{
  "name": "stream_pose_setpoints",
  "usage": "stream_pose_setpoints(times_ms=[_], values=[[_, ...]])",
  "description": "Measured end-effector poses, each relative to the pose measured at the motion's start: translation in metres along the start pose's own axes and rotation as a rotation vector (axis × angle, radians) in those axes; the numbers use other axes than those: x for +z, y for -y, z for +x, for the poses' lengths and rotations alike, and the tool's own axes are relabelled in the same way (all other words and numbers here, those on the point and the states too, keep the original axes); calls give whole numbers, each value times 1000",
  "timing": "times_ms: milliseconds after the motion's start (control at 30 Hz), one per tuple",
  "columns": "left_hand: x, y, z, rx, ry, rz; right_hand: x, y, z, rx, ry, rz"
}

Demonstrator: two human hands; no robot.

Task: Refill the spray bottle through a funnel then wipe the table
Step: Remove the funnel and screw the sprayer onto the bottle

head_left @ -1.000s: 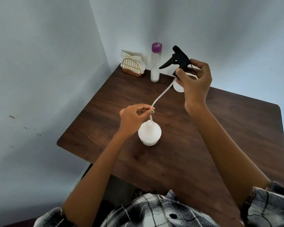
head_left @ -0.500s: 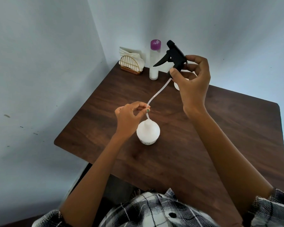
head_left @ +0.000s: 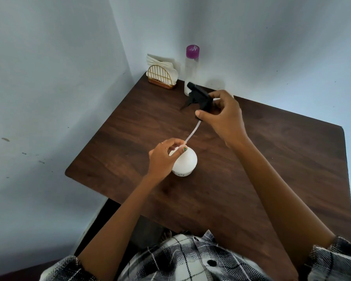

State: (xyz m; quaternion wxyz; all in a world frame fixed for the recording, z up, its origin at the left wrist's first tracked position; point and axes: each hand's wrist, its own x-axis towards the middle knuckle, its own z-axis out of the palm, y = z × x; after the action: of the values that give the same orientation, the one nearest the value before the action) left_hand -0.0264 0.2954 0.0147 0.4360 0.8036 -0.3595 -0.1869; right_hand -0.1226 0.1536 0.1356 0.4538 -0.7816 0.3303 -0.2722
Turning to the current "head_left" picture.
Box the white spray bottle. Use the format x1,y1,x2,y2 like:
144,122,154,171
169,146,198,178

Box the person's right hand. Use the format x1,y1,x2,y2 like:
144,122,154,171
195,90,251,149

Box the white paper napkins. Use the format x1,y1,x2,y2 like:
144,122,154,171
146,54,179,85

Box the person's left hand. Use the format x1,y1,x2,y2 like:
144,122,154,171
147,138,188,185

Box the purple bottle cap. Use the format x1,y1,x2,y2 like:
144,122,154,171
186,44,200,59

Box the black white plaid shirt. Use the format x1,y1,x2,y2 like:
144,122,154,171
39,229,351,281

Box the gold wire napkin holder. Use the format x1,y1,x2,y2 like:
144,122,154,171
147,64,175,90

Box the black spray trigger head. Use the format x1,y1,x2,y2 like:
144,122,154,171
180,82,214,144

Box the person's right forearm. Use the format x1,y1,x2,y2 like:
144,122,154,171
232,137,337,270

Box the person's left forearm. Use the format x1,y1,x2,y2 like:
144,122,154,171
77,175,161,281

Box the tall frosted clear bottle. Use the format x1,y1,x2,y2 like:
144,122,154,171
184,57,199,97

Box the dark wooden table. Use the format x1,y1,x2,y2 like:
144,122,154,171
65,73,351,281

